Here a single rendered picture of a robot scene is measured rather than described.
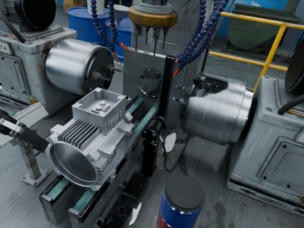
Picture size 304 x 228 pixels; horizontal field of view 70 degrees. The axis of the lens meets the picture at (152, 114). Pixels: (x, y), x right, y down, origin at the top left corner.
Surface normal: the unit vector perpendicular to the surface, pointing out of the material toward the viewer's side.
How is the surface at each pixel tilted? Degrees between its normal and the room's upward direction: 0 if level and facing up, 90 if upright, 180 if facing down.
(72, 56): 39
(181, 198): 0
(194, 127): 100
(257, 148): 90
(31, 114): 57
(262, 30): 90
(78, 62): 47
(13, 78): 90
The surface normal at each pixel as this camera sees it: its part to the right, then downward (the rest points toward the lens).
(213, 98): -0.19, -0.24
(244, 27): -0.35, 0.48
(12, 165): 0.10, -0.80
